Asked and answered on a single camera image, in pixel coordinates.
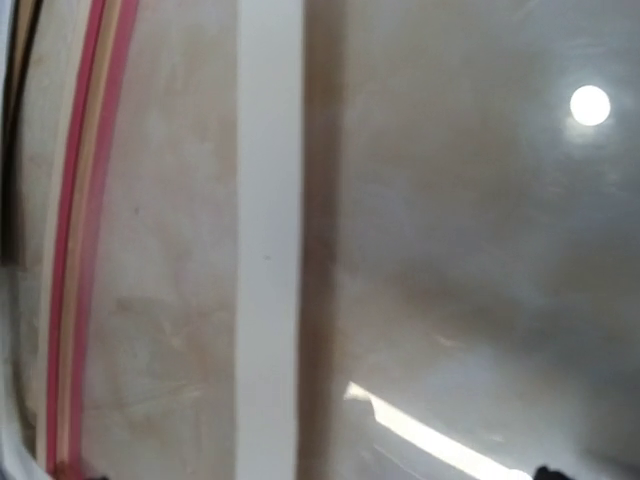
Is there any white mat board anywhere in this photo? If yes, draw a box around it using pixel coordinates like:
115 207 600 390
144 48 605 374
235 1 304 479

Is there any pink wooden picture frame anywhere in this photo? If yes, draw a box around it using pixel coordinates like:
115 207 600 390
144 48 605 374
33 1 139 479

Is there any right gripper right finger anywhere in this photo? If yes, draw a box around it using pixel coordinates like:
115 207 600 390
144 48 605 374
532 464 609 480

